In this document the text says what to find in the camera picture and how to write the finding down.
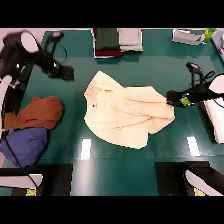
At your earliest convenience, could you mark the dark green garment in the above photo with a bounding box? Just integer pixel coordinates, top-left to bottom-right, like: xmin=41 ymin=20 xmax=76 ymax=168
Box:
xmin=95 ymin=28 xmax=121 ymax=51

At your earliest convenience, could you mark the brown garment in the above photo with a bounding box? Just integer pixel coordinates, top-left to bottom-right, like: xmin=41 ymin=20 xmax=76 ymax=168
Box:
xmin=4 ymin=95 xmax=65 ymax=131

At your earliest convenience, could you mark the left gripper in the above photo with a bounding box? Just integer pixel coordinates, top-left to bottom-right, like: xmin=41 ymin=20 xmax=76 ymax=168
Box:
xmin=57 ymin=65 xmax=76 ymax=82

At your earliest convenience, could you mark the pale grey garment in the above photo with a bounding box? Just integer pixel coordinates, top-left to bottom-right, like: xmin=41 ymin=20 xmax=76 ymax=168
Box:
xmin=171 ymin=28 xmax=206 ymax=46

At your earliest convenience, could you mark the blue garment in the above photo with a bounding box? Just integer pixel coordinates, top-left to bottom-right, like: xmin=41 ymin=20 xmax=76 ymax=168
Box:
xmin=0 ymin=127 xmax=49 ymax=169

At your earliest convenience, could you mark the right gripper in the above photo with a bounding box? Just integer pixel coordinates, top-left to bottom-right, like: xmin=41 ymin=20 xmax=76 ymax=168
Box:
xmin=166 ymin=89 xmax=188 ymax=108

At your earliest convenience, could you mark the cream shirt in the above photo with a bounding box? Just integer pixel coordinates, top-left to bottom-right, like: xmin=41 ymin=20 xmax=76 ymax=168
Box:
xmin=83 ymin=70 xmax=176 ymax=150

